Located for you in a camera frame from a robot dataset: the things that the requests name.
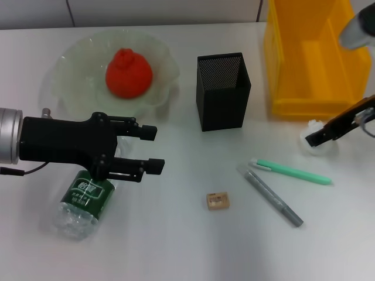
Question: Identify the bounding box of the grey marker pen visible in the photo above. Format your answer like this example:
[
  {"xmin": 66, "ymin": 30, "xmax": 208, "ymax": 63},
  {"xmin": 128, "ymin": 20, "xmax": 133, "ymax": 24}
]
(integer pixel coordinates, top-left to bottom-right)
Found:
[{"xmin": 237, "ymin": 165, "xmax": 305, "ymax": 228}]

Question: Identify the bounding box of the black mesh pen holder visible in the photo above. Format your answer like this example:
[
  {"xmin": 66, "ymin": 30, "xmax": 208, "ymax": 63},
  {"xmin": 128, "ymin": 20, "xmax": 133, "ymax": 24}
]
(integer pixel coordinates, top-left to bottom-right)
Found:
[{"xmin": 195, "ymin": 52, "xmax": 252, "ymax": 132}]

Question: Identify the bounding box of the white paper ball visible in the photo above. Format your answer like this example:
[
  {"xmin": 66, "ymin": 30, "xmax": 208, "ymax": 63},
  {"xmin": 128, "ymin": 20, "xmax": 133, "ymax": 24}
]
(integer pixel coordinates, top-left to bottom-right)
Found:
[{"xmin": 299, "ymin": 118, "xmax": 339, "ymax": 157}]

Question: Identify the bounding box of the clear green-label water bottle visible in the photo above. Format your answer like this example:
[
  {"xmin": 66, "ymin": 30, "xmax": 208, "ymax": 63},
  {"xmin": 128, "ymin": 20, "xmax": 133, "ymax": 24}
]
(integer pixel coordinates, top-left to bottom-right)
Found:
[{"xmin": 52, "ymin": 137, "xmax": 132, "ymax": 242}]

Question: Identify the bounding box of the yellow plastic bin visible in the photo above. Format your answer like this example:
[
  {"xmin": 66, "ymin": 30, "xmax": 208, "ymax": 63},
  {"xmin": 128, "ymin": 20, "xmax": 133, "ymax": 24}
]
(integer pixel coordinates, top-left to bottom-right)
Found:
[{"xmin": 263, "ymin": 0, "xmax": 371, "ymax": 119}]

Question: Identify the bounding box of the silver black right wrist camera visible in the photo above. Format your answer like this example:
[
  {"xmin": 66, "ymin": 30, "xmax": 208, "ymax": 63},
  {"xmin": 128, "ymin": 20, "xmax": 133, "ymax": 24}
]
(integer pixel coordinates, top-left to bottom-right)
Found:
[{"xmin": 339, "ymin": 5, "xmax": 375, "ymax": 50}]

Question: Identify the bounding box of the green glass fruit plate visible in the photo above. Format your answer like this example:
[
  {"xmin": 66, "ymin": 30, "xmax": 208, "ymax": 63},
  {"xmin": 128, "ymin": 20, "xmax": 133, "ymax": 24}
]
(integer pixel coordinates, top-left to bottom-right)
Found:
[{"xmin": 40, "ymin": 29, "xmax": 180, "ymax": 124}]

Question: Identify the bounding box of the orange fruit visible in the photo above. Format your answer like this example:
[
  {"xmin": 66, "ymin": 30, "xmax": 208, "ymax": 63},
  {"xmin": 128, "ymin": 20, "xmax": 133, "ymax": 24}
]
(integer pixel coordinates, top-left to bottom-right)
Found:
[{"xmin": 105, "ymin": 48, "xmax": 154, "ymax": 100}]

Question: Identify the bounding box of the green pen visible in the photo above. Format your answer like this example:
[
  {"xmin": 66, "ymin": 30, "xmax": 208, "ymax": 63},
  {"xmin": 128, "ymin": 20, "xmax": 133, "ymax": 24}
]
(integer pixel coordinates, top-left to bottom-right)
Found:
[{"xmin": 248, "ymin": 157, "xmax": 333, "ymax": 186}]

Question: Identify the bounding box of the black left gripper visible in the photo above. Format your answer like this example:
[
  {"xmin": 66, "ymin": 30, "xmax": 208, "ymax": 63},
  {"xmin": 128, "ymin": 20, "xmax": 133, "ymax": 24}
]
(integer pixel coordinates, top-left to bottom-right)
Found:
[{"xmin": 19, "ymin": 112, "xmax": 158, "ymax": 180}]

